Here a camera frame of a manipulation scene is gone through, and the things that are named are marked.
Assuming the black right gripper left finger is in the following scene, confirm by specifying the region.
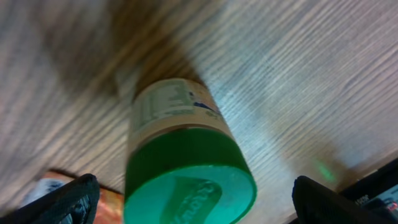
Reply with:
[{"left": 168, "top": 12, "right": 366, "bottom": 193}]
[{"left": 1, "top": 174, "right": 100, "bottom": 224}]

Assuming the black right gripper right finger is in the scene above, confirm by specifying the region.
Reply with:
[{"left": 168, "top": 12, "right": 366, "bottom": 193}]
[{"left": 292, "top": 175, "right": 395, "bottom": 224}]

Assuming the orange Kleenex tissue pack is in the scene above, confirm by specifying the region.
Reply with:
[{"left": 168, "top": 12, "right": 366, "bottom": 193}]
[{"left": 19, "top": 170, "right": 124, "bottom": 224}]

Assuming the green lid jar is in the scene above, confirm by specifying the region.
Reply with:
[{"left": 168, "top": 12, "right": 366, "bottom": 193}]
[{"left": 123, "top": 78, "right": 257, "bottom": 224}]

